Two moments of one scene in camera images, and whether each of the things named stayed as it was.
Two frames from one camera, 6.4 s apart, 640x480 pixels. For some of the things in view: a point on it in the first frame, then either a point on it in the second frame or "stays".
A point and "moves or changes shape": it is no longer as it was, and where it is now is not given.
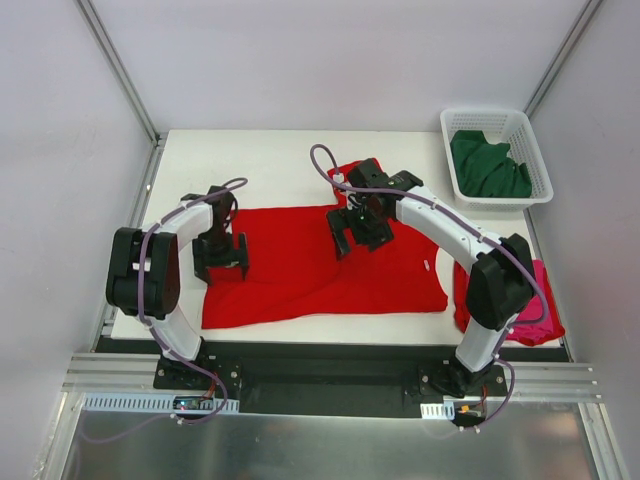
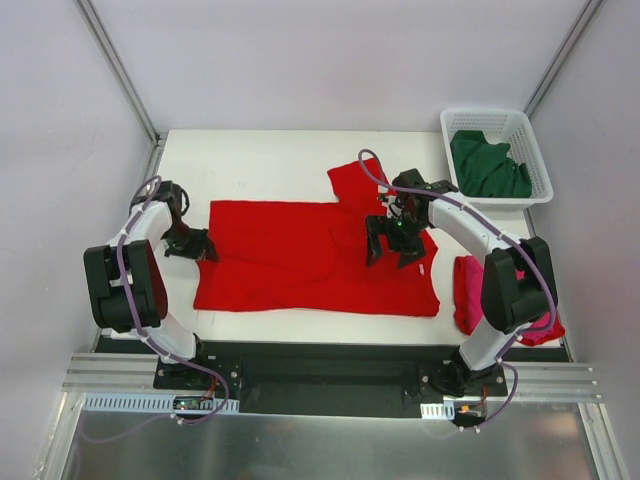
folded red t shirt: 461,278 stays
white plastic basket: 494,160 stays
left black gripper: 220,248 → 191,243
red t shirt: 296,273 moves or changes shape
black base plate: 326,389 stays
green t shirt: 484,169 stays
